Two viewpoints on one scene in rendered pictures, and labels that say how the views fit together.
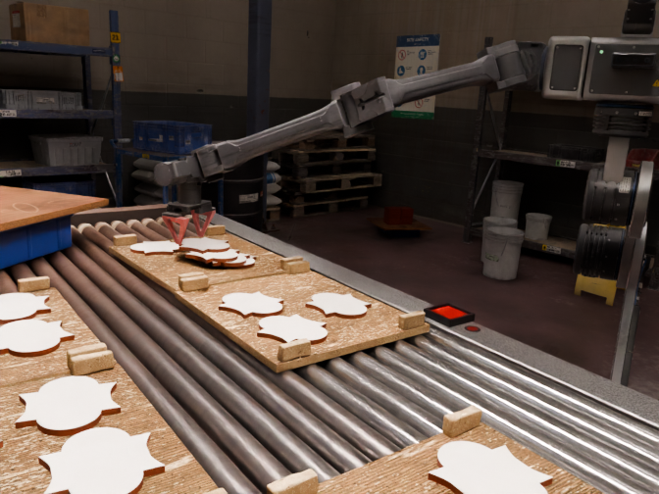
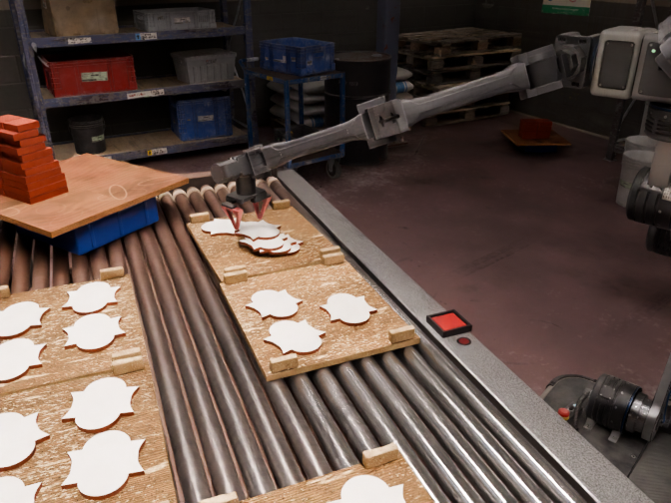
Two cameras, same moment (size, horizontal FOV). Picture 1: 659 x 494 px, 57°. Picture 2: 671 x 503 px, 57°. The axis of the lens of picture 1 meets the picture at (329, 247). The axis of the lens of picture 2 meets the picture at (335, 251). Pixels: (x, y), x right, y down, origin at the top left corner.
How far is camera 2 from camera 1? 0.45 m
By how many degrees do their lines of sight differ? 18
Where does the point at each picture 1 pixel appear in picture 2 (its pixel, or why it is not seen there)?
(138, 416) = (145, 419)
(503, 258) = not seen: hidden behind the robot
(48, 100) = (185, 20)
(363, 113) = (382, 130)
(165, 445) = (153, 450)
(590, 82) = (640, 83)
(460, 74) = (483, 88)
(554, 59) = (604, 55)
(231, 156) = (274, 159)
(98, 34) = not seen: outside the picture
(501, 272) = not seen: hidden behind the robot
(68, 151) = (205, 68)
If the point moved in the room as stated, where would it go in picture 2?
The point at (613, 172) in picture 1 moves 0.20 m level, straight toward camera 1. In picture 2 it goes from (658, 178) to (633, 201)
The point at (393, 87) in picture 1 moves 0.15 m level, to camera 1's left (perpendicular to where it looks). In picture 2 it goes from (408, 108) to (343, 104)
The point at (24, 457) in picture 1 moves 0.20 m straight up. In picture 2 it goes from (60, 449) to (35, 351)
